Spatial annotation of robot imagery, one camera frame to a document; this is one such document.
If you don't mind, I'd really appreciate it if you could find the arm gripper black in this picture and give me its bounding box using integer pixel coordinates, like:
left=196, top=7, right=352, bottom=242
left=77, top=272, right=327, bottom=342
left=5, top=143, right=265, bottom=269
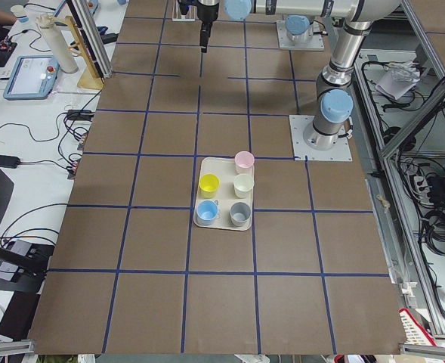
left=196, top=0, right=219, bottom=52

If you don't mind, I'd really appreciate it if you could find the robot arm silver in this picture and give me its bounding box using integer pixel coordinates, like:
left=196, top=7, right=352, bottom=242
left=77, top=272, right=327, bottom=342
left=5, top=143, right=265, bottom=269
left=224, top=0, right=400, bottom=150
left=178, top=0, right=324, bottom=53

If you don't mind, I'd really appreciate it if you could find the white cup rack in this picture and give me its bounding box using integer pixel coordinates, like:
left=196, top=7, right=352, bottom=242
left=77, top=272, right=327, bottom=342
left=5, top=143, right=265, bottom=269
left=172, top=0, right=197, bottom=22

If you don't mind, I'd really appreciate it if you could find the pink cup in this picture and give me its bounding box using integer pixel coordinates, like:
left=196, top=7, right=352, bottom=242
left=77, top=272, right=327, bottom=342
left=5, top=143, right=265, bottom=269
left=234, top=150, right=255, bottom=174

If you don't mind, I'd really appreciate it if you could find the yellow cup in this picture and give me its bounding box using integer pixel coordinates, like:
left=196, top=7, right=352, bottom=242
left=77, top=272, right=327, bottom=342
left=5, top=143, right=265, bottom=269
left=199, top=173, right=220, bottom=199

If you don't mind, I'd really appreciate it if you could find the cream white cup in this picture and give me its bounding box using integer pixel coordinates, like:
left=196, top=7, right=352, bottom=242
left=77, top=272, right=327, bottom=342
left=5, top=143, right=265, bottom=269
left=233, top=174, right=255, bottom=198

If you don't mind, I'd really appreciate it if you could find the grey cup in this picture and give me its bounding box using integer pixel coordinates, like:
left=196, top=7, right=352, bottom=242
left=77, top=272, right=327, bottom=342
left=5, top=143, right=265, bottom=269
left=230, top=202, right=252, bottom=227

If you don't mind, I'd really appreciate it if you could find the wooden stand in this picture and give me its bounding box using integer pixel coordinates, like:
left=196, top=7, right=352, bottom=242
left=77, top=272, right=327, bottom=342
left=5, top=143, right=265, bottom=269
left=64, top=16, right=104, bottom=90

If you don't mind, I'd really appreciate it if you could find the white cylinder roll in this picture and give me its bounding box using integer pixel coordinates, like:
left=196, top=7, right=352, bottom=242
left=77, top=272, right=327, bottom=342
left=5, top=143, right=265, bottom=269
left=36, top=13, right=79, bottom=74

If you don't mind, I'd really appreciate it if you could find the black usb hub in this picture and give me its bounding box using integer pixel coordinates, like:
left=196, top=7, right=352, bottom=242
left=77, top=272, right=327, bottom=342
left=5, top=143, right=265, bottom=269
left=66, top=110, right=94, bottom=121

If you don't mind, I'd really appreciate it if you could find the blue teach pendant tablet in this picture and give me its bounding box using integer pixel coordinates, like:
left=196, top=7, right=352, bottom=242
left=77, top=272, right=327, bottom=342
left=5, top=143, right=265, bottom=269
left=3, top=56, right=59, bottom=101

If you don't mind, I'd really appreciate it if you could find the beige plastic tray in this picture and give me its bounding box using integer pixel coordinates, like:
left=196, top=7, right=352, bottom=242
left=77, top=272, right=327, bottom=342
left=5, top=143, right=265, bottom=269
left=193, top=157, right=253, bottom=231

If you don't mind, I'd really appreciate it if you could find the crumpled white paper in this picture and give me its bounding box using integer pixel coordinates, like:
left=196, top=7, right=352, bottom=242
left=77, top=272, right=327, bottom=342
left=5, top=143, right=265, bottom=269
left=375, top=61, right=421, bottom=101

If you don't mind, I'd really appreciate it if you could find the black power adapter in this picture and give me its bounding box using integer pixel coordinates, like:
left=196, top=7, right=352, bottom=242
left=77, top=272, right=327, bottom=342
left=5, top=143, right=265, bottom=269
left=0, top=154, right=21, bottom=169

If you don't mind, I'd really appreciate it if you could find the black monitor stand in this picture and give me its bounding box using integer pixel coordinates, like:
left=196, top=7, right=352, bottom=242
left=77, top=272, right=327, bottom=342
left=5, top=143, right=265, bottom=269
left=0, top=170, right=54, bottom=293

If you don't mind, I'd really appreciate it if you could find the red white box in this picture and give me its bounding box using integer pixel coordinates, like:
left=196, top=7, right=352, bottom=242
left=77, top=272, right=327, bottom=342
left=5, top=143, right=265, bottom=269
left=399, top=308, right=437, bottom=346

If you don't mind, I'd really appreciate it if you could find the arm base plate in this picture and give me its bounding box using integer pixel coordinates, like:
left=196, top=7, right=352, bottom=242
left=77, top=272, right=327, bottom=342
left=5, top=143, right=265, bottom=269
left=276, top=20, right=325, bottom=51
left=289, top=115, right=352, bottom=162

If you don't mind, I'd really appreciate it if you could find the aluminium frame post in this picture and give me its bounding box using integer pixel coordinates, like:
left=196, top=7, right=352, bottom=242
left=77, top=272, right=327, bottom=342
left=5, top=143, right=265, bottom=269
left=66, top=0, right=113, bottom=79

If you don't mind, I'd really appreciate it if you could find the light blue handled cup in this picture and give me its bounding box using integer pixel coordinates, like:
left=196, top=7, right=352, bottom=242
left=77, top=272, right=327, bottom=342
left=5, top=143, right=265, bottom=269
left=196, top=200, right=220, bottom=227

